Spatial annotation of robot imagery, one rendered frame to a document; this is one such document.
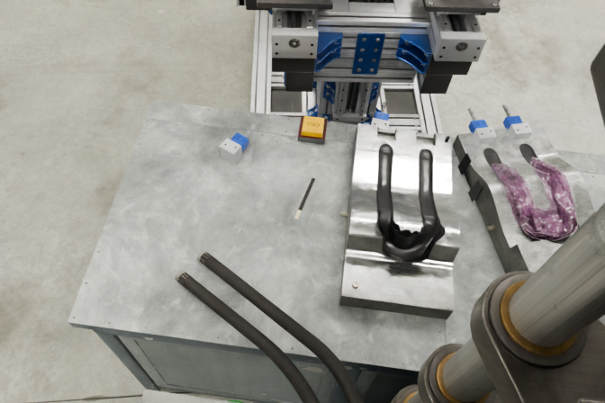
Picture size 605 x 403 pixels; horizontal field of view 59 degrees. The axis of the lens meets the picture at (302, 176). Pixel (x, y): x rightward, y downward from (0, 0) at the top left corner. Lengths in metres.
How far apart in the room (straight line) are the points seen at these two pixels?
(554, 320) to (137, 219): 1.14
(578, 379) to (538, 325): 0.07
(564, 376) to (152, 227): 1.09
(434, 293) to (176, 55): 2.11
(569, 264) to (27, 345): 2.08
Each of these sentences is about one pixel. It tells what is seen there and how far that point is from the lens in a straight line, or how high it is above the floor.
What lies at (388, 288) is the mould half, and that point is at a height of 0.86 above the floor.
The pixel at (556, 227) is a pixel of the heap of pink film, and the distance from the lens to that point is 1.47.
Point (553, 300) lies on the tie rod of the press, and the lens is 0.49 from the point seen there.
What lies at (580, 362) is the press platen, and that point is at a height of 1.54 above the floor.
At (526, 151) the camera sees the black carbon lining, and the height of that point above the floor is 0.85.
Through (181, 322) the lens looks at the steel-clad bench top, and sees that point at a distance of 1.32.
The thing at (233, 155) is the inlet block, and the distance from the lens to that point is 1.48.
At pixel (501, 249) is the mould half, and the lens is 1.46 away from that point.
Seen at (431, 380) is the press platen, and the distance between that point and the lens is 0.79.
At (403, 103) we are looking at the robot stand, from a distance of 2.52.
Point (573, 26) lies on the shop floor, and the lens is 3.62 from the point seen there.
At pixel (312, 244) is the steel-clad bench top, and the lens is 1.39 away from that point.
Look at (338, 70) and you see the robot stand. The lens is 1.86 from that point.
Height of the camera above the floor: 2.03
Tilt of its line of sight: 56 degrees down
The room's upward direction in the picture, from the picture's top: 4 degrees clockwise
